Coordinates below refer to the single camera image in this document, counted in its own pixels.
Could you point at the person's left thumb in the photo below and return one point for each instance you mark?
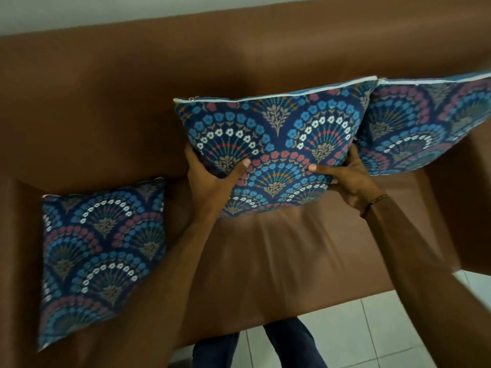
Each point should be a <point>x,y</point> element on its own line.
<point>236,170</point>

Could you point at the person's right forearm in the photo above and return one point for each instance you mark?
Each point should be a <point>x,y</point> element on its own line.
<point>425,279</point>

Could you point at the person's right hand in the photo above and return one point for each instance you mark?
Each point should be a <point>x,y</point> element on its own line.
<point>355,180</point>

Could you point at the brown sofa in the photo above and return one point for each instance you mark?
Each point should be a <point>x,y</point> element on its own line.
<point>115,122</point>

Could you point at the person's right thumb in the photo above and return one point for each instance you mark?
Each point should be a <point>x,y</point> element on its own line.
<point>324,169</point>

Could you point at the person's blue trousers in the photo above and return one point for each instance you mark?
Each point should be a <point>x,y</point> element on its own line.
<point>285,346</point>

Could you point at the person's left forearm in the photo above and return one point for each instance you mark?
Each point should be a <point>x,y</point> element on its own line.
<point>153,298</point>

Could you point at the blue floral patterned cushion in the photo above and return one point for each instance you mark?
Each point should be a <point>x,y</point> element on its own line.
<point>422,124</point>
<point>101,258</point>
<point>274,145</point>

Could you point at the person's left hand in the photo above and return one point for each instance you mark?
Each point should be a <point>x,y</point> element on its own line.
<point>205,185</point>

